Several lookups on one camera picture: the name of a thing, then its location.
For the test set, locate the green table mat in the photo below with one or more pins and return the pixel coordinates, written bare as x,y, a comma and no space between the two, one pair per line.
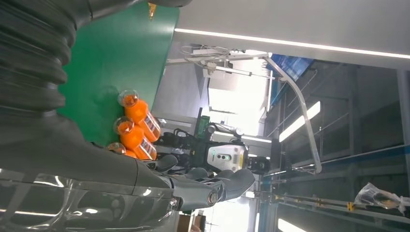
112,57

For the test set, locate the background humanoid robot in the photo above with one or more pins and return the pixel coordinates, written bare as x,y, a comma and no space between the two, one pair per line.
224,157

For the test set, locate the white metal frame stand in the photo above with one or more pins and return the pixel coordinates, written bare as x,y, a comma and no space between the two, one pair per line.
304,105

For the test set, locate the orange bottle with clear cap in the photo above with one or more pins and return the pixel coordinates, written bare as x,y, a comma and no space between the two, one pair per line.
136,142
119,149
141,117

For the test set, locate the grey metal rail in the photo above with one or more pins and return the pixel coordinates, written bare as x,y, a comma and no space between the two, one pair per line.
336,206

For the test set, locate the clear plastic bag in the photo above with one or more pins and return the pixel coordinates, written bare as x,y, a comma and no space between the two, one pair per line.
378,197

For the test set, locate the blue display screen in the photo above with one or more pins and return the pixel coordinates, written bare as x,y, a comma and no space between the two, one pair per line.
293,65

